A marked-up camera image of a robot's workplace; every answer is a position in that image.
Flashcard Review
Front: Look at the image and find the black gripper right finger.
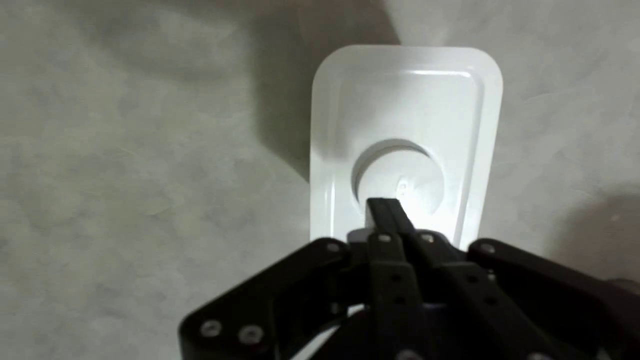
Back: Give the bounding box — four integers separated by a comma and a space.
402, 229, 640, 360

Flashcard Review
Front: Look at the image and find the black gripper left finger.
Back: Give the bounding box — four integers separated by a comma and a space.
178, 197, 427, 360

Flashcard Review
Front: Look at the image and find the white rectangular plastic tray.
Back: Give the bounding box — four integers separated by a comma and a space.
293, 45, 506, 360

